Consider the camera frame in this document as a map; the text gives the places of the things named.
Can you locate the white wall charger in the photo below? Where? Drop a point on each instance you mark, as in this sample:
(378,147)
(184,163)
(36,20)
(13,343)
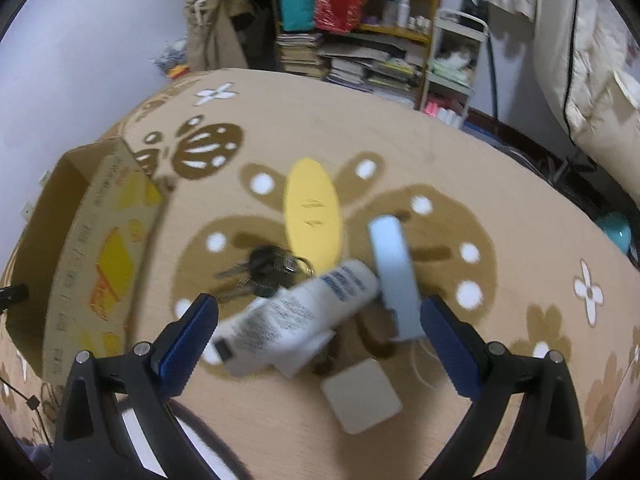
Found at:
(360,395)

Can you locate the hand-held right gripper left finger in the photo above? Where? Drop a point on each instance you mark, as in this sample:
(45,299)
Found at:
(187,345)

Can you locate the cardboard box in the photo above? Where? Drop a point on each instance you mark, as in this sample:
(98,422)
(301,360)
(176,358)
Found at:
(115,240)

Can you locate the beige coat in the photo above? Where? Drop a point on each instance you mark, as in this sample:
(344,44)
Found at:
(215,30)

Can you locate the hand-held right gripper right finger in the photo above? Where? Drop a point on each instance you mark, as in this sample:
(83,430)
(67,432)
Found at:
(450,347)

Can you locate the light blue power bank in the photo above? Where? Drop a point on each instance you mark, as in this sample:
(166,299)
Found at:
(395,270)

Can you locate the white rolling cart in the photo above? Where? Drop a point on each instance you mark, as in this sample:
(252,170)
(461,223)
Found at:
(452,65)

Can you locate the wooden shelf unit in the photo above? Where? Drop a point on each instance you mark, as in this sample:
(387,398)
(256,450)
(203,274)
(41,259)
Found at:
(435,20)

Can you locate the person's blue clothing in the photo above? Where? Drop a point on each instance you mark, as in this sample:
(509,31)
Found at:
(600,465)

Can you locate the pink and white containers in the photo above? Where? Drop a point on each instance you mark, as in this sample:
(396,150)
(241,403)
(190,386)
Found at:
(442,114)

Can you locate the yellow oval board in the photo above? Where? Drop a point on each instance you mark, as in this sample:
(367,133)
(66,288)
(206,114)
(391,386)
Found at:
(312,210)

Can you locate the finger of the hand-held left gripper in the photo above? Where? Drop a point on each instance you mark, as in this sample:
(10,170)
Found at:
(12,294)

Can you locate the teal round helmet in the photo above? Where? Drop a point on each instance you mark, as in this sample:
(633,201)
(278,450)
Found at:
(616,232)

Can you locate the office chair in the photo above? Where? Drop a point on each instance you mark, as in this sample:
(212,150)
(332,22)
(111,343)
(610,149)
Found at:
(575,175)

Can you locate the white bottle blue label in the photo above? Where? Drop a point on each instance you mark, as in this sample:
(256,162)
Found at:
(300,310)

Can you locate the group of cosmetic bottles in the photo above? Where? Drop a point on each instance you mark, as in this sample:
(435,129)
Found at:
(395,7)

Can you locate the wide pile of books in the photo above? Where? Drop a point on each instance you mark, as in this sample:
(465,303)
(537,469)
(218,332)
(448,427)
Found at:
(370,72)

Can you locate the beige flower printed blanket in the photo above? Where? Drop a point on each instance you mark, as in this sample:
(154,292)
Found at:
(425,160)

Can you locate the red gift bag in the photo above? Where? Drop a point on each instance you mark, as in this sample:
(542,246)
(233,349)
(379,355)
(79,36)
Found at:
(342,5)

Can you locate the bunch of keys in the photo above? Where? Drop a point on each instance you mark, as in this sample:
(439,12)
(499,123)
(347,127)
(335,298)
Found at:
(267,265)

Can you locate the dark long pole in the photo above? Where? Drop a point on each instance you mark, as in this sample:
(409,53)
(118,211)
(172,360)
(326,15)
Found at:
(487,35)

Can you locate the tall stack of books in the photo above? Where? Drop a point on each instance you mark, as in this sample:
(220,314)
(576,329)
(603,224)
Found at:
(299,55)

